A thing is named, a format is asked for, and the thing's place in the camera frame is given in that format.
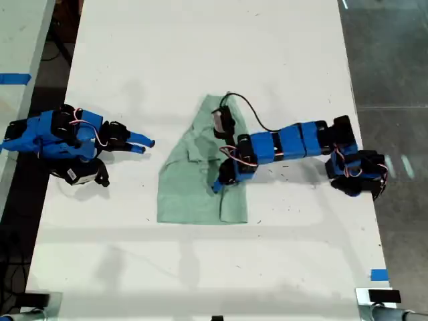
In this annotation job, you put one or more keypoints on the pale side table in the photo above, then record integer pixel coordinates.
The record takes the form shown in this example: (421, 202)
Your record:
(20, 33)

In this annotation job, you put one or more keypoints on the short blue tape strip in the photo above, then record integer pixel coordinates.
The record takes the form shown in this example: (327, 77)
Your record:
(379, 275)

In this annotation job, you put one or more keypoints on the white metal bracket plate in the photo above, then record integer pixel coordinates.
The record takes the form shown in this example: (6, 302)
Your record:
(361, 296)

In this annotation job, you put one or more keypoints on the small black box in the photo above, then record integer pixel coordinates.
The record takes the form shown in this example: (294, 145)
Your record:
(384, 296)
(36, 299)

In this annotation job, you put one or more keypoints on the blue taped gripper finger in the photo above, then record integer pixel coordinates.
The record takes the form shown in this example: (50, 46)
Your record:
(217, 187)
(135, 147)
(140, 138)

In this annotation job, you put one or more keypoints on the black camera box white label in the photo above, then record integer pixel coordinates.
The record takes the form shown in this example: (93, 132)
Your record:
(77, 175)

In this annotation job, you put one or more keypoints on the pale green t-shirt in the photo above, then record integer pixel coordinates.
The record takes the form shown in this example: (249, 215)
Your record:
(187, 194)

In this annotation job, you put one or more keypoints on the grey metal tube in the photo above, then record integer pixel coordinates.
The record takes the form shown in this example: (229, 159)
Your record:
(384, 314)

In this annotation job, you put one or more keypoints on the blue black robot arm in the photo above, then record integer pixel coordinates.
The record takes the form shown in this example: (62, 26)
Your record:
(291, 143)
(50, 133)

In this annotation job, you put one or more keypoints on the black camera box silver face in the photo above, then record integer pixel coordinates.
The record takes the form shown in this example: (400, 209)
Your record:
(221, 118)

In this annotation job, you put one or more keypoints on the long blue tape strip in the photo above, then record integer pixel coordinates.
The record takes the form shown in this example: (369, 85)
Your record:
(15, 79)

